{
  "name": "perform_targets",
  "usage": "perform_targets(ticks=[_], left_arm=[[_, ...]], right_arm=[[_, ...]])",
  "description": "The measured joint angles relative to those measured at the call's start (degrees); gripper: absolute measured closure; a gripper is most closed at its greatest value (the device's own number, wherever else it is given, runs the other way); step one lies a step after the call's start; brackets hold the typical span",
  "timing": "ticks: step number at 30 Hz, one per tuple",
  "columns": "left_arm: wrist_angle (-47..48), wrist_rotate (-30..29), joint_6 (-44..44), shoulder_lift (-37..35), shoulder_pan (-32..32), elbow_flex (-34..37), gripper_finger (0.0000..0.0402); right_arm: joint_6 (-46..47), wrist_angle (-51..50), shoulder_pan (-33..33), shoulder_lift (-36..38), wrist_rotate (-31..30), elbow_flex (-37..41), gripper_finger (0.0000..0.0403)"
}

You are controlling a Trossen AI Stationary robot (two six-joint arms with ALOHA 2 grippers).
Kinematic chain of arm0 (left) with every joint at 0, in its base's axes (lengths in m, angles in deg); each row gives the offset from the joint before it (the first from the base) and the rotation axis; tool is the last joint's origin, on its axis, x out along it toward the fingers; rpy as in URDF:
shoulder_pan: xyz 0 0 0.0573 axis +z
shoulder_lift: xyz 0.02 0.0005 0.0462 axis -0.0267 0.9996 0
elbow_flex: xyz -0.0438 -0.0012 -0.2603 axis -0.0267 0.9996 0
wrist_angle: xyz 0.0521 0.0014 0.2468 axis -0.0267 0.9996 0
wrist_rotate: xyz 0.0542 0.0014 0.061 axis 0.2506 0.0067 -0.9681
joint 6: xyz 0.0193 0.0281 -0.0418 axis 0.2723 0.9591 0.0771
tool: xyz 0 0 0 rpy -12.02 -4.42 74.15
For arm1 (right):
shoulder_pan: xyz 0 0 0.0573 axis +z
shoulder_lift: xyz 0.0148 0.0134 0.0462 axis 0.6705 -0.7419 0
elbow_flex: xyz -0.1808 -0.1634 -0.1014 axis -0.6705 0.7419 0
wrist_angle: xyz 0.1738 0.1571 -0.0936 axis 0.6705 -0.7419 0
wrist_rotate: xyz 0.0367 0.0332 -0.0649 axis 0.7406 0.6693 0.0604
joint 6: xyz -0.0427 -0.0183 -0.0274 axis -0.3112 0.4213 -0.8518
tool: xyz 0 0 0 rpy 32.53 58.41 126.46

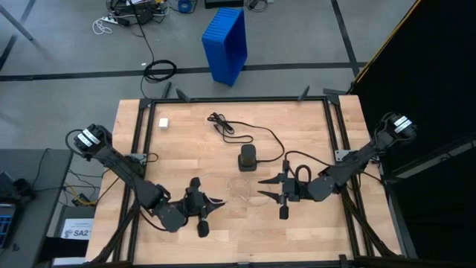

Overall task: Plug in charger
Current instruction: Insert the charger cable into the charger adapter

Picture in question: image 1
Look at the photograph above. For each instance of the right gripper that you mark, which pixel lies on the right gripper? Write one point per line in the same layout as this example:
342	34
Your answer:
292	190

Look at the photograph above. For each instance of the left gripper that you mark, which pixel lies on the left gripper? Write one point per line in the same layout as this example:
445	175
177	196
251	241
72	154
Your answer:
193	203

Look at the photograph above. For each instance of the black tower power strip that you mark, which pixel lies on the black tower power strip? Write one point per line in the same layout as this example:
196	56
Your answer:
248	156

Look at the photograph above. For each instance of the white charger block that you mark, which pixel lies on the white charger block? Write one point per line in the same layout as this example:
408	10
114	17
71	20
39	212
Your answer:
164	123

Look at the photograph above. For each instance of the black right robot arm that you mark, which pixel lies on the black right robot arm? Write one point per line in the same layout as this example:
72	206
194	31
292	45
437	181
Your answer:
353	160

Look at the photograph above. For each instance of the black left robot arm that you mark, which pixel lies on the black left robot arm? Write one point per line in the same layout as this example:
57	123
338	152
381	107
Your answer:
119	164

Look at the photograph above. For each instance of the box with SA2 label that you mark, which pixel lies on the box with SA2 label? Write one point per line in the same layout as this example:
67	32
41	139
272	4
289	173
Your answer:
76	229

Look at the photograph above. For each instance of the blue plastic bin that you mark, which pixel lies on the blue plastic bin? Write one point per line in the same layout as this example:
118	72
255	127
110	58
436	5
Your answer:
225	44

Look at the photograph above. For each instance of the dark grey side table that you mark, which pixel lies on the dark grey side table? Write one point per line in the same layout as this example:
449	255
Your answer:
33	208

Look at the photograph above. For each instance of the black curtain yellow edge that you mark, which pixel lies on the black curtain yellow edge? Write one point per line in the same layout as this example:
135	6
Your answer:
427	93

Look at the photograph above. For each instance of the black flat box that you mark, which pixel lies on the black flat box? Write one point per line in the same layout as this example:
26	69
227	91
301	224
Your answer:
223	3

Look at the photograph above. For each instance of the black desk device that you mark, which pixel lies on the black desk device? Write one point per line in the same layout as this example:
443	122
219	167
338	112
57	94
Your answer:
16	186

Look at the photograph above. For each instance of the black floor equipment box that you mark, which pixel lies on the black floor equipment box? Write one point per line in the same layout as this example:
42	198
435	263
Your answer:
139	11

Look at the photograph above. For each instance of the white floor power strip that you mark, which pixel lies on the white floor power strip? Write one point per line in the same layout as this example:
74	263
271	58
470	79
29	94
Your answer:
115	20

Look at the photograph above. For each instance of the grey metal base plate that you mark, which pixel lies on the grey metal base plate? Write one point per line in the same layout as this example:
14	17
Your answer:
135	158
342	155

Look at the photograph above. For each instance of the black metal table frame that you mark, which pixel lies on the black metal table frame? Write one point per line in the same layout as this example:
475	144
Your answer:
241	99

